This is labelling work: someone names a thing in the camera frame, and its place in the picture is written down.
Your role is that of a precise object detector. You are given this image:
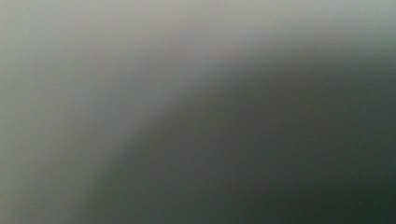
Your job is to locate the mint green plastic strainer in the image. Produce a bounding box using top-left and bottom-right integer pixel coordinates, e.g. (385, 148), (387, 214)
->
(1, 0), (395, 224)

